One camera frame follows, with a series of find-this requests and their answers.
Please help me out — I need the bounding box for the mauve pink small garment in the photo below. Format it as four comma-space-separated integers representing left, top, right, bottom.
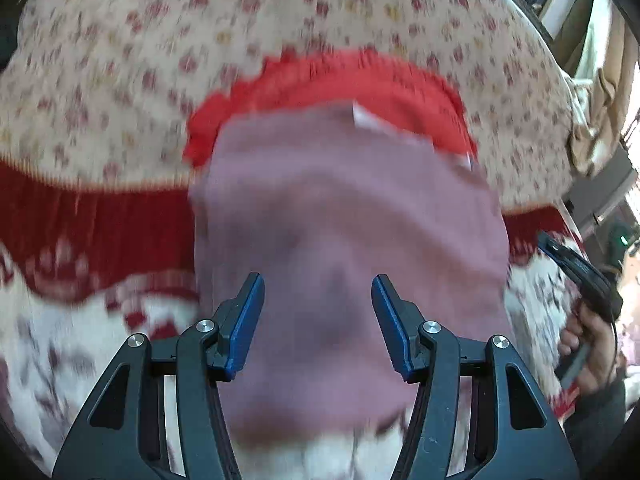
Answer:
190, 103, 510, 445

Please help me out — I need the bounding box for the dark sleeve right forearm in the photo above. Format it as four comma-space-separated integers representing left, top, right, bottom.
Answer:
564, 374, 626, 479

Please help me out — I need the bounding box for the person right hand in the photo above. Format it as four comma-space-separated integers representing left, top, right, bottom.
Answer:
558, 300, 626, 396

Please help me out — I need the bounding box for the red white plush blanket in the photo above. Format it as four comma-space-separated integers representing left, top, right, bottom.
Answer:
1, 159, 582, 479

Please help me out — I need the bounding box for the beige window curtain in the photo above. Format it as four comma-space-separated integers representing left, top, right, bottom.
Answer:
565, 6, 639, 178

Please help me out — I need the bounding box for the red ruffled cushion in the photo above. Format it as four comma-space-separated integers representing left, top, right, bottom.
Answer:
183, 50, 477, 168

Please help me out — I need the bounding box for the floral beige bedspread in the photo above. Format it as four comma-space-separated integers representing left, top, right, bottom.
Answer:
1, 0, 573, 208

